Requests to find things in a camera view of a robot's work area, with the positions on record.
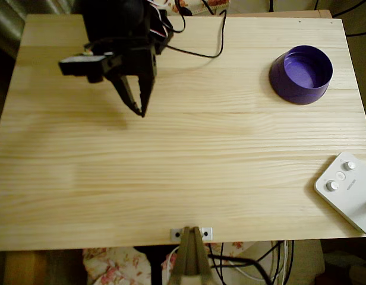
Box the red white black servo wire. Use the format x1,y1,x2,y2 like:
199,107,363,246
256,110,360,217
146,0,172,39

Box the white device with knobs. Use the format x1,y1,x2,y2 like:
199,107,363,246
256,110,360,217
313,151,366,238

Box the black stand pole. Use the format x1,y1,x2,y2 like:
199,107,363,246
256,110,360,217
134,245,178,285

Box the black cable with plug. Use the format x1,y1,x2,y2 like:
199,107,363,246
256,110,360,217
200,0,216,15

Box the purple bowl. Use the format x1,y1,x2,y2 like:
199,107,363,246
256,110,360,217
268,44,334,106

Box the long black camera cable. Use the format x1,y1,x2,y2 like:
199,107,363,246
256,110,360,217
166,8,228,59

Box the floral cloth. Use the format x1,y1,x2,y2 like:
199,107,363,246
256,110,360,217
81,240,246,285
166,0,232,16

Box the white bracket with screws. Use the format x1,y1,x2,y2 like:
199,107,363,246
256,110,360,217
169,227,214,240

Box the black camera box with label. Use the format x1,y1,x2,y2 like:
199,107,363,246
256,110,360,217
58,52,107,84

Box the wooden table leg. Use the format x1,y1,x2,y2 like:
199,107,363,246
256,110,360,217
3,251,49,285

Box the thick black cable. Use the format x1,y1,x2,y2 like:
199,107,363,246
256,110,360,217
206,254,275,285

